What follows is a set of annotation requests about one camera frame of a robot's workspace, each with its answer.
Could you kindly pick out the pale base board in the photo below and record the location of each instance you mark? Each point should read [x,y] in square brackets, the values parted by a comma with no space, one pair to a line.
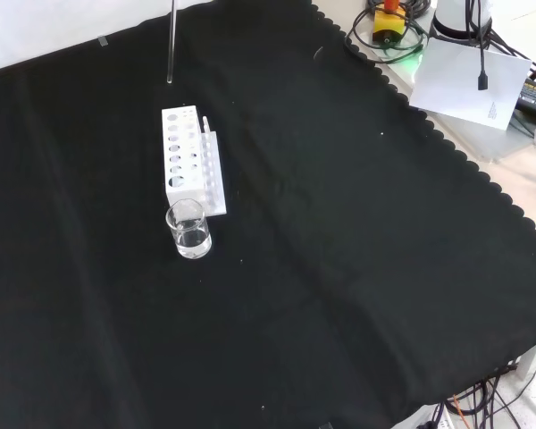
[487,143]

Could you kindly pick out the small glass beaker with water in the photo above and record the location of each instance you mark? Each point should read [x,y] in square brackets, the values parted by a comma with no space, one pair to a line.
[192,243]

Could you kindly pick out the white test tube rack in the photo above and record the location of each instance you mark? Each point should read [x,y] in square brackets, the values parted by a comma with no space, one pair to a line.
[178,176]

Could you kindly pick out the white paper sheet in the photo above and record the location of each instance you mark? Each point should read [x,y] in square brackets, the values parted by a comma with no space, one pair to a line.
[455,89]

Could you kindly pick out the clear tape piece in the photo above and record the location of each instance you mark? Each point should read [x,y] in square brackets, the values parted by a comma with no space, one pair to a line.
[103,40]

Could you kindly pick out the clear glass rod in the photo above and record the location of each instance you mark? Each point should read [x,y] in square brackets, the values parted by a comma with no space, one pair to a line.
[172,44]

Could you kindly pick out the yellow stop button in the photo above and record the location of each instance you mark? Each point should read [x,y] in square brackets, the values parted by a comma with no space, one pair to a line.
[388,24]

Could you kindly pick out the black bench cloth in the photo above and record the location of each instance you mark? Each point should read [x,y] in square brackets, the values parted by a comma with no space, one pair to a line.
[295,232]

